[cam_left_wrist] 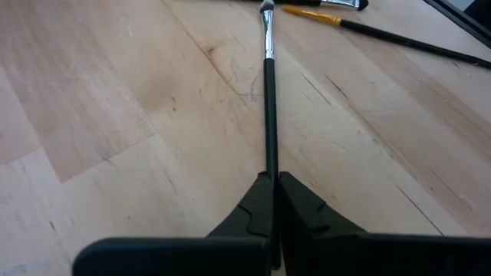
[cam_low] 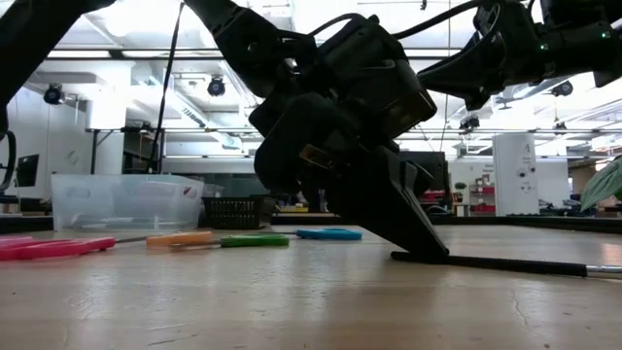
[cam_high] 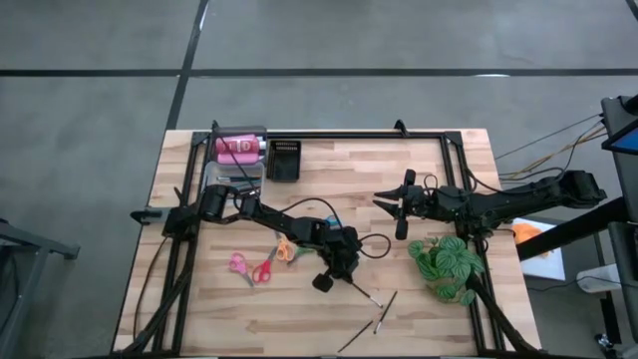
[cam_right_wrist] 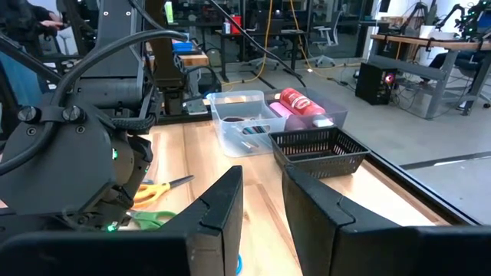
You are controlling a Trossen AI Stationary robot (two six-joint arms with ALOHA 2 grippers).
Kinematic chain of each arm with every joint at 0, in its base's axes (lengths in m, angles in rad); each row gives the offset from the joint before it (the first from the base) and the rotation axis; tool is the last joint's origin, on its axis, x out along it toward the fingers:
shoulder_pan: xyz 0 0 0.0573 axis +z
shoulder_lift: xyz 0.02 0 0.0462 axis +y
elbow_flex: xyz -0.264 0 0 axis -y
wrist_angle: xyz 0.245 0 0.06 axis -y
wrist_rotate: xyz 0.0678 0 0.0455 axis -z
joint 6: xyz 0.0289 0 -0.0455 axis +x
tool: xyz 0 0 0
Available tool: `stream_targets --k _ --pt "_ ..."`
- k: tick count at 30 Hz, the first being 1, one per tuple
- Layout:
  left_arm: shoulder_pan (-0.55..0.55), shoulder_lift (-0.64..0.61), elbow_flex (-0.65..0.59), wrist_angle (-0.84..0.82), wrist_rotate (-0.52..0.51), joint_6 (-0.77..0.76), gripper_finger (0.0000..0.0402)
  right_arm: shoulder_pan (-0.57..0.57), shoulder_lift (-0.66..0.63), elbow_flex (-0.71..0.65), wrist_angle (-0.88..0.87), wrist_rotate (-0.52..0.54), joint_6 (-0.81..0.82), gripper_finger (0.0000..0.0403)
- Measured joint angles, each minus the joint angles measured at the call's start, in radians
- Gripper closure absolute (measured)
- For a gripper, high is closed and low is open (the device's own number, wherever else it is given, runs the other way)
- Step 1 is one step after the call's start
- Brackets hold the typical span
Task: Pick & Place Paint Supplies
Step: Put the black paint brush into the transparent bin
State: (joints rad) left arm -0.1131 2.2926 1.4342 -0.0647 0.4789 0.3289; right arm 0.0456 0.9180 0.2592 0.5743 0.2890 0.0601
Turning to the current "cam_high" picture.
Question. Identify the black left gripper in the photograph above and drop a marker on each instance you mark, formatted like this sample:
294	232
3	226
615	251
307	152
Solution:
341	254

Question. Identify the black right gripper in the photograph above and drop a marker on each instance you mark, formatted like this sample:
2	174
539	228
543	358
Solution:
421	204

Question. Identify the blue scissors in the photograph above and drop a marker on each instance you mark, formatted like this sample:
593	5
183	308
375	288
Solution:
333	221

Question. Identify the thin black brush silver ferrule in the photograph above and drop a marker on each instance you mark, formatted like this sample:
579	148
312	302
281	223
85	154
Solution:
366	295

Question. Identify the large black silver-ferrule brush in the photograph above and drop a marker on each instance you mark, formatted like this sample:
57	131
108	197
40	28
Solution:
234	178

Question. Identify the pink paint bottle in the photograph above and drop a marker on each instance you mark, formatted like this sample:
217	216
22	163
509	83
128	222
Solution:
239	158

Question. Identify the red paint bottle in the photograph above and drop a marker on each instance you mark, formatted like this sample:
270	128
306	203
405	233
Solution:
239	144

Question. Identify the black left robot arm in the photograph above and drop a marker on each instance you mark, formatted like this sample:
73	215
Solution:
279	219

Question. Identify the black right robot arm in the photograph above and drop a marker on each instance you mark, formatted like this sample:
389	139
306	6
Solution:
523	197

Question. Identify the green scissors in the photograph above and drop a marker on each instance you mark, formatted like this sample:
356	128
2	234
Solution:
301	251

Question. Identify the orange scissors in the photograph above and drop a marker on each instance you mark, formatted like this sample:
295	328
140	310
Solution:
284	251

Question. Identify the dark brush long silver ferrule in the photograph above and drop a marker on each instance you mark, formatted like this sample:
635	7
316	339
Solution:
386	311

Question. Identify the green striped potted plant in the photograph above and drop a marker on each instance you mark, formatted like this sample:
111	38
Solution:
446	261

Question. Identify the red scissors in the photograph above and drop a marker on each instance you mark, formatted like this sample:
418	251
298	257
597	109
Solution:
261	271

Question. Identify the pink scissors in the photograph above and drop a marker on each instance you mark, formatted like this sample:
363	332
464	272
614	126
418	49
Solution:
238	261

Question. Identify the black plastic basket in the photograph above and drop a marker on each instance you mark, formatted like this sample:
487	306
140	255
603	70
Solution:
284	162

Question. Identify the orange cloth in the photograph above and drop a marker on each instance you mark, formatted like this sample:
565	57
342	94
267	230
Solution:
528	234

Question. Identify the tinted clear plastic bin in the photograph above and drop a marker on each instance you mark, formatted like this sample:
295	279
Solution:
239	130

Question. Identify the white box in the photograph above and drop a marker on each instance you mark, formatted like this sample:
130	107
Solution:
548	264

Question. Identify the black diagonal support beam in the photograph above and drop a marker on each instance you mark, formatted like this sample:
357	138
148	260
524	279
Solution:
573	229

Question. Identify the white floor device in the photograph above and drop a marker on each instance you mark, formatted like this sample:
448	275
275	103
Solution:
598	279

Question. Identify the black stand with screen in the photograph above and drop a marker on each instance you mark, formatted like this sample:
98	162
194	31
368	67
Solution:
620	114

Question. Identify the grey metal cart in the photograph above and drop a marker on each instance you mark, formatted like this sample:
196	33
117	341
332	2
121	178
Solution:
30	236

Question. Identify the black frame clamp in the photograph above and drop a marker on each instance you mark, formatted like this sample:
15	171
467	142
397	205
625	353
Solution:
147	215
401	127

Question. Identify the black aluminium rig frame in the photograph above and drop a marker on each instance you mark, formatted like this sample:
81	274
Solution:
349	135

